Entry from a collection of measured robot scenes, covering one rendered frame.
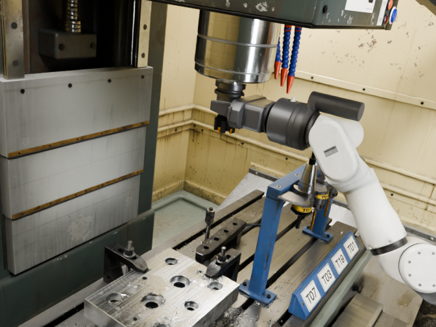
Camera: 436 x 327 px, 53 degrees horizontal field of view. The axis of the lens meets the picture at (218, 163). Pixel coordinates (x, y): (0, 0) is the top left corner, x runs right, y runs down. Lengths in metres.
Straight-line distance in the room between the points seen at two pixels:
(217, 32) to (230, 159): 1.42
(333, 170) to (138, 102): 0.74
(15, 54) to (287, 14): 0.62
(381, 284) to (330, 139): 1.07
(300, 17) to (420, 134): 1.20
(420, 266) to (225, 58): 0.48
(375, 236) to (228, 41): 0.43
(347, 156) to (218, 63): 0.29
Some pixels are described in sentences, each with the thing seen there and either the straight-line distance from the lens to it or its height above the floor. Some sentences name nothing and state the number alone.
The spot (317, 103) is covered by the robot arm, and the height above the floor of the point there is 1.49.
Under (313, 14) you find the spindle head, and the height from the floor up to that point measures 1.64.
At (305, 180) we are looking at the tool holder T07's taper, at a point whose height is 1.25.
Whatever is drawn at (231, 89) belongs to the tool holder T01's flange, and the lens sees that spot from 0.88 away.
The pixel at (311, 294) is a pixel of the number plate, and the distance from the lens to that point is 1.24.
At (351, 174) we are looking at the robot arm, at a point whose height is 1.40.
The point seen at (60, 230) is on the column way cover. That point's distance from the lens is 1.32.
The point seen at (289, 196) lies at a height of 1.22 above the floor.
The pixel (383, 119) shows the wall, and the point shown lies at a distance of 1.85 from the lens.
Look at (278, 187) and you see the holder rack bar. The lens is 1.09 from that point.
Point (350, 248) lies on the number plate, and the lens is 1.50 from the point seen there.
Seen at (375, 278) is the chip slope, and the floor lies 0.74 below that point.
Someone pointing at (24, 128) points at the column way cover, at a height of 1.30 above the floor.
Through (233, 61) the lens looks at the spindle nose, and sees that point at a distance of 0.82.
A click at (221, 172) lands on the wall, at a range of 2.24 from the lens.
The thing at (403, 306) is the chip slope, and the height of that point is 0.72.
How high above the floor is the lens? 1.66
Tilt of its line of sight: 22 degrees down
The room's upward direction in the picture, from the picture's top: 8 degrees clockwise
